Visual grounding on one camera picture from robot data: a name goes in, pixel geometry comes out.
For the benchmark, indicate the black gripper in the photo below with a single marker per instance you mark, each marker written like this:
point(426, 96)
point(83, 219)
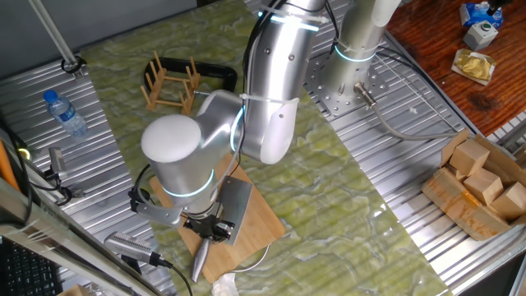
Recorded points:
point(205, 225)

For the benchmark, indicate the stainless steel cleaver knife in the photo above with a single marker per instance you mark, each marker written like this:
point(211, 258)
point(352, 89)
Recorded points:
point(236, 205)

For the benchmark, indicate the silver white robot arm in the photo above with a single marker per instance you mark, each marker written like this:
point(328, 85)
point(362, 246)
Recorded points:
point(181, 164)

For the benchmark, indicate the wooden knife rack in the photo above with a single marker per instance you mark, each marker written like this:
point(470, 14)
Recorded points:
point(154, 94)

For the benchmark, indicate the bamboo cutting board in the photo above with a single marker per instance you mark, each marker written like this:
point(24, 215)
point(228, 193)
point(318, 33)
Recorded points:
point(259, 238)

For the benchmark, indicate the crumpled white tissue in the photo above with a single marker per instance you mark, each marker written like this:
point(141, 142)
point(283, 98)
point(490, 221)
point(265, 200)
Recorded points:
point(225, 285)

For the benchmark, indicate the silver ribbed handheld device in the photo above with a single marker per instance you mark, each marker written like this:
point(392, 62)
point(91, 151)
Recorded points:
point(129, 246)

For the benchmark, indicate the green marble pattern mat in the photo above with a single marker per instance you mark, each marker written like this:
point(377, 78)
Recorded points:
point(328, 185)

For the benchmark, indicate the large light wooden block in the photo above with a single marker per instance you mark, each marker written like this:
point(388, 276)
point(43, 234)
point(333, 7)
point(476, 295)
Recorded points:
point(74, 291)

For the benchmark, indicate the black C-clamp with steel screw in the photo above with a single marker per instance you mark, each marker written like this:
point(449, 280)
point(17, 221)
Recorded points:
point(205, 66)

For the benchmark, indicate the clear water bottle blue label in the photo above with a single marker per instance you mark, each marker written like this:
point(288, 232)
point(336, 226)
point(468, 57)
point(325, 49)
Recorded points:
point(65, 113)

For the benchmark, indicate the black keyboard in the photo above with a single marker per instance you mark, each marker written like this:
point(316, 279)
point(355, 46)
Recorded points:
point(24, 271)

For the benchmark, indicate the brown cardboard box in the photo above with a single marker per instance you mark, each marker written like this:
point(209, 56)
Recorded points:
point(460, 205)

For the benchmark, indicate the slanted aluminium pole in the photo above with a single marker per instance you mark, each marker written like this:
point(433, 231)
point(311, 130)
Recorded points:
point(53, 35)

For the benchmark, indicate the light wooden cube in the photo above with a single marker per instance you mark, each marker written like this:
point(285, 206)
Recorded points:
point(470, 158)
point(484, 187)
point(509, 201)

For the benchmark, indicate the gold foil packet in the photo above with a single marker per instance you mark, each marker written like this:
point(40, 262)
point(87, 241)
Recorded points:
point(473, 66)

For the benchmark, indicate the grey emergency button box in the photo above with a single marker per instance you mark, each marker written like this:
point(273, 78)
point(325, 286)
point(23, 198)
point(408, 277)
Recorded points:
point(480, 36)

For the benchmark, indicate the blue tissue pack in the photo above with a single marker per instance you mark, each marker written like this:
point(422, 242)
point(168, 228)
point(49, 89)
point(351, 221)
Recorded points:
point(476, 14)

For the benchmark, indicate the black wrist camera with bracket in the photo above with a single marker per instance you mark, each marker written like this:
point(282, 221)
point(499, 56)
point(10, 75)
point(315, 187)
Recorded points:
point(158, 214)

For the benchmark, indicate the aluminium frame bar with bracket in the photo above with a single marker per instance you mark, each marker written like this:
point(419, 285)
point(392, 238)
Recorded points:
point(82, 255)

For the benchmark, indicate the small camera on metal mount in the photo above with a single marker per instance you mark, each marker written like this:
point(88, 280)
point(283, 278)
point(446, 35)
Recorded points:
point(56, 160)

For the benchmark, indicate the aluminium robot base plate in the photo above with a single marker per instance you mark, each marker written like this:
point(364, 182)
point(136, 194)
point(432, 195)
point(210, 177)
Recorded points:
point(320, 82)

